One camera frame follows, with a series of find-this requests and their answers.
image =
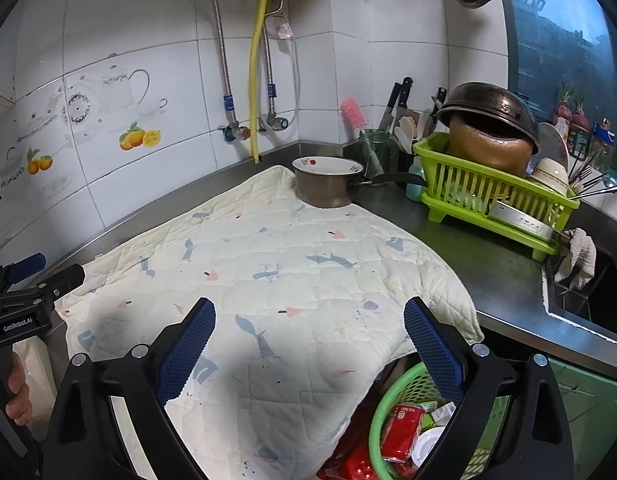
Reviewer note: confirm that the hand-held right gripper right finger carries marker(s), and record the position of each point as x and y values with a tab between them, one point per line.
433	350

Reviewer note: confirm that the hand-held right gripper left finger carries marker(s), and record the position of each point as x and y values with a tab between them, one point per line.
186	350

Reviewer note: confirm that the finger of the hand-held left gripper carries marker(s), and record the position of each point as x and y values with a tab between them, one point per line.
63	280
26	267

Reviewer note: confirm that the green yellow label tea cup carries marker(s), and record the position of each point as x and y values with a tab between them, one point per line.
429	412

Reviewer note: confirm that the white paper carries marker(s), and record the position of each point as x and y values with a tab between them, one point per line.
446	414

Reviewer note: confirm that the green plastic basket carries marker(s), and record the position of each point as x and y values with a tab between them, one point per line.
388	400

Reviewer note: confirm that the red soda can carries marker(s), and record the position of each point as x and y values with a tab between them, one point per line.
403	430

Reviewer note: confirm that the white plastic lid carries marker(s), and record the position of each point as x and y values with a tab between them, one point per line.
428	445

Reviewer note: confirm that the person's left hand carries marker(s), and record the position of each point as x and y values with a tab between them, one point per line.
19	385

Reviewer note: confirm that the cream quilted mat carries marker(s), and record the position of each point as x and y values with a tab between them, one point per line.
288	285

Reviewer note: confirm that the steel sink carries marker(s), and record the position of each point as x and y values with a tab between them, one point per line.
578	300

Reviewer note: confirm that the metal tray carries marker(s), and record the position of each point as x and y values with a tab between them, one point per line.
521	220

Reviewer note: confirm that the white dish rag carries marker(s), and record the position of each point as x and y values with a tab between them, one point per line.
576	257

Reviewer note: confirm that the green cabinet door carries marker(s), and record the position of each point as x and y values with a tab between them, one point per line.
593	410

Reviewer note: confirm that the teal plastic bottle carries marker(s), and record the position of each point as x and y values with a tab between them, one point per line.
416	180

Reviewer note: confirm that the green plastic dish rack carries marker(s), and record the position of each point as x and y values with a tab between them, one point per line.
468	180

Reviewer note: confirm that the metal saucepan with floral rim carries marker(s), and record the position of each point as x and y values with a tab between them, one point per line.
323	190

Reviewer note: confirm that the green glass jar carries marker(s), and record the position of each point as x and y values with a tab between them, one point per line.
376	155

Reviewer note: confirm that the brown clay pot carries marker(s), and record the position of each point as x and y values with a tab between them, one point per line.
488	152

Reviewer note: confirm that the white bowl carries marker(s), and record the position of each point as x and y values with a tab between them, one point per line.
551	175

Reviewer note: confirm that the white rice paddle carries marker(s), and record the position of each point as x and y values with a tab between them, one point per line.
406	132

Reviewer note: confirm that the bundle of chopsticks and cutlery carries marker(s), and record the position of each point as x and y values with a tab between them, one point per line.
593	180

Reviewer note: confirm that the white plate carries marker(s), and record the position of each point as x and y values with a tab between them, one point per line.
553	142

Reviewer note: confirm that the metal water valve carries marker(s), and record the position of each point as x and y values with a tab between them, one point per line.
273	122

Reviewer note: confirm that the pink bottle brush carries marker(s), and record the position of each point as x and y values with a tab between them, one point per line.
353	115

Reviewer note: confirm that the dark metal wok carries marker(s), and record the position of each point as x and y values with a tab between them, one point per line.
488	100

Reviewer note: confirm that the window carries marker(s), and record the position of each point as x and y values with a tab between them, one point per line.
553	35

